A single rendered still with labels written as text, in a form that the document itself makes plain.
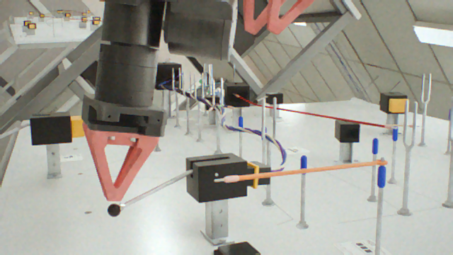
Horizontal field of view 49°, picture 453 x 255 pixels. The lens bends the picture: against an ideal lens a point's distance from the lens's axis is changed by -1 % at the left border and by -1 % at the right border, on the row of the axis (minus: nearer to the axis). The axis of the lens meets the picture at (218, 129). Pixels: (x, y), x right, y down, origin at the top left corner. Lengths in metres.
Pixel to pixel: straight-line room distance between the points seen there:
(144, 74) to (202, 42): 0.06
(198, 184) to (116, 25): 0.18
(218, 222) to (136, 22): 0.23
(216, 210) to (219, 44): 0.19
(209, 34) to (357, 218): 0.31
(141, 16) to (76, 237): 0.27
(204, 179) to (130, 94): 0.12
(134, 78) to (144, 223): 0.21
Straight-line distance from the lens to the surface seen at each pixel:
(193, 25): 0.46
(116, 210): 0.53
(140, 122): 0.47
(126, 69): 0.48
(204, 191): 0.53
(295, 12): 0.54
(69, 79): 1.47
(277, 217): 0.64
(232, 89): 1.11
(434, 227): 0.65
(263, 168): 0.56
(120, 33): 0.48
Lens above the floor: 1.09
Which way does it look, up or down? 6 degrees up
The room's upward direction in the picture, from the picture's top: 46 degrees clockwise
